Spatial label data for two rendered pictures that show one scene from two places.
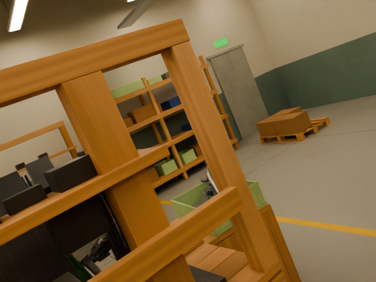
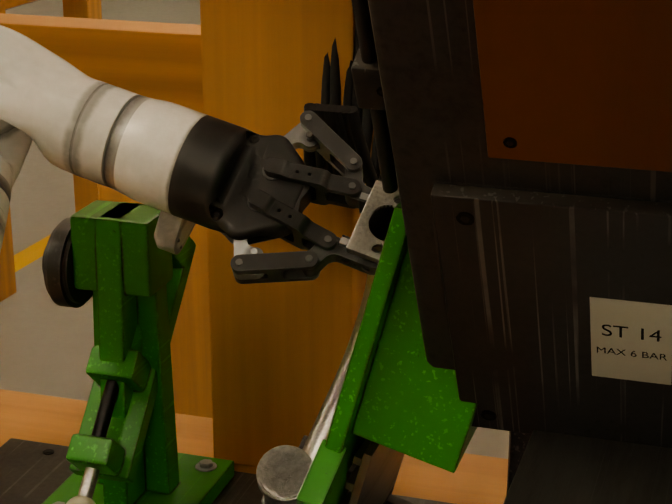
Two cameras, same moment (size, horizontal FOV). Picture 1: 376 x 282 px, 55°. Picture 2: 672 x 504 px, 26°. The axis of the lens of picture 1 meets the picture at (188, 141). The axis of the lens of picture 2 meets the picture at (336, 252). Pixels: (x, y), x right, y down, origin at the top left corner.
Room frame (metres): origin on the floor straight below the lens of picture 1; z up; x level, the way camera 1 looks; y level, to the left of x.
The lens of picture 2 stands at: (2.02, 1.24, 1.53)
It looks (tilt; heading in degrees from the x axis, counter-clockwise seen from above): 19 degrees down; 229
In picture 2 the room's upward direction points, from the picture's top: straight up
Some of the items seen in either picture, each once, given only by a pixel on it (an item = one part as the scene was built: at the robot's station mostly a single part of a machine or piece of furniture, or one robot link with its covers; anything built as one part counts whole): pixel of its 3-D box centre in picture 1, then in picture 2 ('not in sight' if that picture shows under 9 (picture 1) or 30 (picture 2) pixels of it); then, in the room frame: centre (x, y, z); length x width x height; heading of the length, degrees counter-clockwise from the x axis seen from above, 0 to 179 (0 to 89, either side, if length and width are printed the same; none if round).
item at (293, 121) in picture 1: (290, 123); not in sight; (7.12, -2.02, 0.22); 1.20 x 0.81 x 0.44; 24
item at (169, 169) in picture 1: (160, 129); not in sight; (7.39, 0.42, 1.12); 3.01 x 0.54 x 2.23; 119
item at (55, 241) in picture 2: not in sight; (68, 261); (1.44, 0.23, 1.12); 0.07 x 0.03 x 0.08; 32
